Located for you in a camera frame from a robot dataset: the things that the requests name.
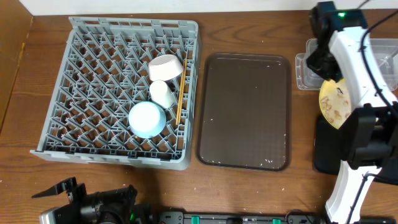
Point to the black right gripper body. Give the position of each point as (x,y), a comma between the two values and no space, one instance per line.
(323,66)

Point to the white paper cup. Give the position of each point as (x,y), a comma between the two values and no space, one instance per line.
(161,94)

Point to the black waste bin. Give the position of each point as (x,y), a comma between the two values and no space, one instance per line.
(327,158)

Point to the wooden chopstick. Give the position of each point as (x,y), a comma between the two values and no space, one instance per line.
(180,99)
(185,72)

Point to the dark brown serving tray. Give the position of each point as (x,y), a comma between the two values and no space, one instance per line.
(245,117)

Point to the grey dishwasher rack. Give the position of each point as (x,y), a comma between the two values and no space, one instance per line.
(104,73)

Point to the clear plastic waste bin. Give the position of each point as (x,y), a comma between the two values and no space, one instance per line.
(384,51)

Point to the pale pink bowl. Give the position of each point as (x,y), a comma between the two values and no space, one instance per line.
(165,67)

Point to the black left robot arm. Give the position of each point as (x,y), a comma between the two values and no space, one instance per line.
(113,206)

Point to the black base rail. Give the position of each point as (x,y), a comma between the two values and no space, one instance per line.
(293,217)

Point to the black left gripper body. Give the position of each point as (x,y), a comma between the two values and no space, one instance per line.
(76,193)

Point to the yellow plate with scraps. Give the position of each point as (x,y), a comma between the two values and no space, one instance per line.
(335,102)

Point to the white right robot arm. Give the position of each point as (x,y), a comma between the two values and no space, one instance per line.
(367,139)

